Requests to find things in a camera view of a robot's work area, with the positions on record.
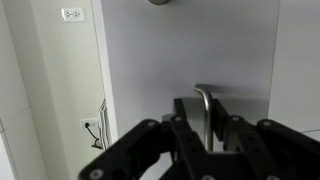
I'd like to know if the round metal drawer lock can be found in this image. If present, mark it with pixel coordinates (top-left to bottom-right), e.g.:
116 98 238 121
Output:
148 0 171 6

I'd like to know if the white drawer with wooden interior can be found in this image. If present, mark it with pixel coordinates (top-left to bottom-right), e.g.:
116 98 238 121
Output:
99 0 280 180

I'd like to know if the white wall outlet with plug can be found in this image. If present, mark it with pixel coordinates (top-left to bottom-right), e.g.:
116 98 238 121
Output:
79 117 100 130

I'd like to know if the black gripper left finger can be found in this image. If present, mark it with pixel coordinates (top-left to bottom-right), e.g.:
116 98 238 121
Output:
78 97 209 180

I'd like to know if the black power cable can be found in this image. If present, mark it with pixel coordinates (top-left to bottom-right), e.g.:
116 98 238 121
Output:
84 122 104 150

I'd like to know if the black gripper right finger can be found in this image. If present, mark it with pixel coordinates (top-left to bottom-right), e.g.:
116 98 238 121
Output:
211 98 320 180

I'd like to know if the silver drawer handle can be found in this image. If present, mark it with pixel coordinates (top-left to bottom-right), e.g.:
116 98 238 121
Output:
193 83 214 153

